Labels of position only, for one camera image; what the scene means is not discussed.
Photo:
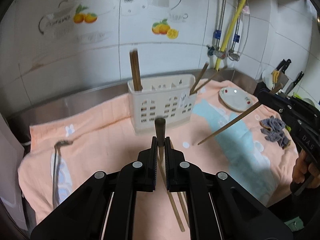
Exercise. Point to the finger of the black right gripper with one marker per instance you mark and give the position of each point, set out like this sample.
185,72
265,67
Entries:
274,102

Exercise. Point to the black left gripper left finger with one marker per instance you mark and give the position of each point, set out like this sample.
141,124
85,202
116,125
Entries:
103,207

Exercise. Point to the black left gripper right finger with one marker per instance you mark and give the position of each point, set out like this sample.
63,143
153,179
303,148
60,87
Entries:
218,206

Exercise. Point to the wooden chopstick nine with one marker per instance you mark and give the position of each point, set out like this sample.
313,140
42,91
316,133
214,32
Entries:
276,89

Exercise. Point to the wooden chopstick one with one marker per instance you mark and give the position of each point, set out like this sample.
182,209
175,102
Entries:
160,135

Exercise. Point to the wooden chopstick three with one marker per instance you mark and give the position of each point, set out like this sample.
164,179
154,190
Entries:
133,71

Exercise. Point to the wooden chopstick four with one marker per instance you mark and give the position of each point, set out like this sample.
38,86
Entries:
137,70

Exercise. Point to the right hand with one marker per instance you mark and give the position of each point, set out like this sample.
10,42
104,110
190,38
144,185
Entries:
301,168

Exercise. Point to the green plastic drying rack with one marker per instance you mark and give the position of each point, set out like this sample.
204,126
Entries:
296,95

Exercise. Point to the grey rag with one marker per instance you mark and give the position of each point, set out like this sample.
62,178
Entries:
273,129

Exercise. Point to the metal slotted spoon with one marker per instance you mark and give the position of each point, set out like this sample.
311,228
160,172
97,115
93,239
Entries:
62,183

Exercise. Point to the white floral dish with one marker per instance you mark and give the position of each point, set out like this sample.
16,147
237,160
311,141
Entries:
236,99

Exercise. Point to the peach printed towel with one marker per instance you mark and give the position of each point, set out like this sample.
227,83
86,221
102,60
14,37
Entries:
104,140

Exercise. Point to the white microwave oven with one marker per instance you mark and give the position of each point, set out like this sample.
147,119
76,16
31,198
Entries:
11,155

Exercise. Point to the beige plastic utensil holder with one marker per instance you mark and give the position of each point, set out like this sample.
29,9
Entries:
168,97

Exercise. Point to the black handled knife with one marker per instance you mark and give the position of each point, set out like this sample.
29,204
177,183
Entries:
294,83

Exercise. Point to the black handled cleaver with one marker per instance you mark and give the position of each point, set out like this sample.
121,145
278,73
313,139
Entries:
278,75

